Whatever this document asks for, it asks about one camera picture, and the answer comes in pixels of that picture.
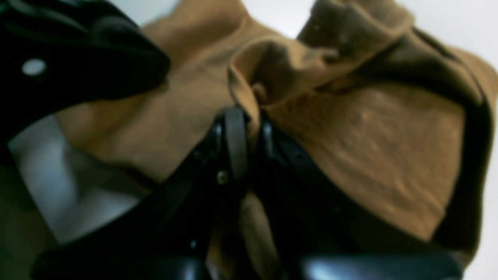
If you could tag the brown t-shirt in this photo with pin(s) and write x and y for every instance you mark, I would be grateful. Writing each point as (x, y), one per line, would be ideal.
(401, 123)

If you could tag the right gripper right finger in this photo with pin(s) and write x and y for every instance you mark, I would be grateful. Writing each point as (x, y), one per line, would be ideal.
(321, 234)

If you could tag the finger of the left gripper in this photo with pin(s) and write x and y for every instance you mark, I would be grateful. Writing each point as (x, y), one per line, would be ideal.
(59, 53)

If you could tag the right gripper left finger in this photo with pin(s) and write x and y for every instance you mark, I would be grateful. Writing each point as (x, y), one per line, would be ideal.
(167, 235)

